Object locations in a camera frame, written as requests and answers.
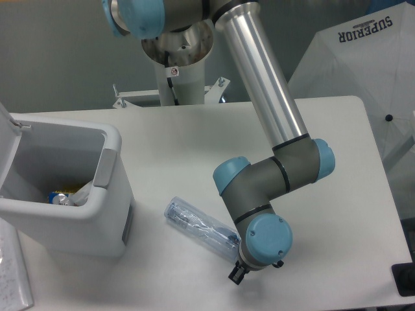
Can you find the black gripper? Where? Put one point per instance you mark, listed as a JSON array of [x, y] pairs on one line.
[[239, 271]]

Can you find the clear plastic bottle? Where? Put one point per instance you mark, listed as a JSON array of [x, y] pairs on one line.
[[213, 234]]

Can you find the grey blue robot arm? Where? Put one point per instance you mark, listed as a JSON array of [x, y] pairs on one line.
[[297, 160]]

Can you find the white trash can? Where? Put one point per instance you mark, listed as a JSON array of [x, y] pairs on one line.
[[43, 154]]

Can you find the black device at edge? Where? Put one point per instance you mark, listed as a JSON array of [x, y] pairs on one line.
[[404, 278]]

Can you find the blue yellow snack package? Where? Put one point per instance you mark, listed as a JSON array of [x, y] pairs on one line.
[[60, 197]]

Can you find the white umbrella with text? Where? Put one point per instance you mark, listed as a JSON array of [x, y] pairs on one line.
[[371, 57]]

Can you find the white metal base bracket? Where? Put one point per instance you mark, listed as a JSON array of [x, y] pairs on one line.
[[213, 94]]

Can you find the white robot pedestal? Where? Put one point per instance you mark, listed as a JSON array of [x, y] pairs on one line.
[[179, 62]]

